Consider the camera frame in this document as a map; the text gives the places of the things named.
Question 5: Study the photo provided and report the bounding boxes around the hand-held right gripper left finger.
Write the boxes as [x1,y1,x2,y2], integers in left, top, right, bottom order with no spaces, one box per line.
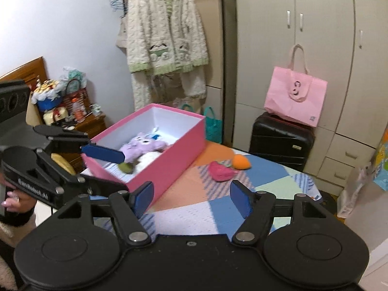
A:
[56,181,155,246]

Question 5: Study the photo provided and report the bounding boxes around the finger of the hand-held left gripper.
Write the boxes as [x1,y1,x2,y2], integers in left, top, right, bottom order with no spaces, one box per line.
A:
[33,125,125,165]
[36,148,129,200]

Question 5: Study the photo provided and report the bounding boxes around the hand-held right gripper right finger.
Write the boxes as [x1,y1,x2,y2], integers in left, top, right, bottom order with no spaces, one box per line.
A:
[230,180,334,246]

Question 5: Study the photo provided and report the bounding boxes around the green plush ball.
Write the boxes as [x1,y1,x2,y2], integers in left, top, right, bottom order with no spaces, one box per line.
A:
[118,162,137,174]

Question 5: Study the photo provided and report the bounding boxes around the purple plush toy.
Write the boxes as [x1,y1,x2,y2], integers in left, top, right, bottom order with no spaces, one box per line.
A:
[119,131,169,164]

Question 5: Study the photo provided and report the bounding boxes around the pink cardboard box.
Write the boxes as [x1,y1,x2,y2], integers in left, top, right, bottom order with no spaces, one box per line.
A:
[81,103,207,202]

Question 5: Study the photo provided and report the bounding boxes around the person's left forearm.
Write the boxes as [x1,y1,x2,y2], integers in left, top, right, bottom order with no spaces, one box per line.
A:
[0,209,38,291]

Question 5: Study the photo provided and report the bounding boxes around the person's left hand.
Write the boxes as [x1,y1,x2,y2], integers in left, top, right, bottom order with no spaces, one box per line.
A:
[0,174,37,216]

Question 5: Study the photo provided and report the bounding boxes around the wooden nightstand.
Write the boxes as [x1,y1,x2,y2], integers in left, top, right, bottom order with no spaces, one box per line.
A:
[62,113,106,171]

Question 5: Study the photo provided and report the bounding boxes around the magenta fuzzy plush ball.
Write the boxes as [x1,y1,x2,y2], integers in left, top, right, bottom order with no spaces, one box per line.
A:
[208,161,237,182]

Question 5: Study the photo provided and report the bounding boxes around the yellow pillow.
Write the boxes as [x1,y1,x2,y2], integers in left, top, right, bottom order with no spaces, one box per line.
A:
[51,153,76,175]

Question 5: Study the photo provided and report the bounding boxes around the orange plush toy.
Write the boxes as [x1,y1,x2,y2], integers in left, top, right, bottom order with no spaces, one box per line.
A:
[232,154,252,170]

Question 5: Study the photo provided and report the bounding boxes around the patchwork blanket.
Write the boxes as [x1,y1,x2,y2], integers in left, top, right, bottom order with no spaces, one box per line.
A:
[82,141,323,237]

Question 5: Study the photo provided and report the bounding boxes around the orange drink bottle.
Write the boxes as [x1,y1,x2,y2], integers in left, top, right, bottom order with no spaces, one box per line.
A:
[71,97,84,121]

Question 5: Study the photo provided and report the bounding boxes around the woven basket bag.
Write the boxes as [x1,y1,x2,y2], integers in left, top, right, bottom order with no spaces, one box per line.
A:
[65,79,91,113]

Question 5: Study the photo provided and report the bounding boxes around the cream small handbag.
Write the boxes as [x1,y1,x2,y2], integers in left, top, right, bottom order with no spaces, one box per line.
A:
[44,106,69,125]

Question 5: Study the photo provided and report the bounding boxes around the black suitcase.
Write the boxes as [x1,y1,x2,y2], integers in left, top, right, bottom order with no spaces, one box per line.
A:
[249,112,316,173]

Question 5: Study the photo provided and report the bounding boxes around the teal woven bag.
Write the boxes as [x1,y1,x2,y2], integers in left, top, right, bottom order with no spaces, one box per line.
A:
[204,107,224,142]

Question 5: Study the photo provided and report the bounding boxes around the white green plastic bag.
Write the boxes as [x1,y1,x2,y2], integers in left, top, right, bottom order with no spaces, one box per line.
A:
[59,67,88,95]

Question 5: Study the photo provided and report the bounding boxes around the wooden headboard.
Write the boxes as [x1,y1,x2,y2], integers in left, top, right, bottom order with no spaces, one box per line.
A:
[0,56,49,92]

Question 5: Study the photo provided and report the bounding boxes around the pink tote bag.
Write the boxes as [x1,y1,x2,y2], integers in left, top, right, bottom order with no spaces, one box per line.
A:
[264,44,328,127]

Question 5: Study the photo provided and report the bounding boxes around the cream fleece pajama jacket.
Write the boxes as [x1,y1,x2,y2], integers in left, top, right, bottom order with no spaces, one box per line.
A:
[121,0,210,75]

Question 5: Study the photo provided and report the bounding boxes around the colourful paper gift bag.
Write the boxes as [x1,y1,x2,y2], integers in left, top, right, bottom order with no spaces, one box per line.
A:
[373,127,388,191]

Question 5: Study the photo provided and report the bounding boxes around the beige wooden panel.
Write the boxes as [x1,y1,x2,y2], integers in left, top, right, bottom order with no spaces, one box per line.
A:
[194,0,225,140]

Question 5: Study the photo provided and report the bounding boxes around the beige wardrobe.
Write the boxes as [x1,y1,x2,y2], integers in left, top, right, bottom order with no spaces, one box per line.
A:
[233,0,388,197]

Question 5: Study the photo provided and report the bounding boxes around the blue wire hangers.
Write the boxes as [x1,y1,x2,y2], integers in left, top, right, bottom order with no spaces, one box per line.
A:
[110,0,130,18]

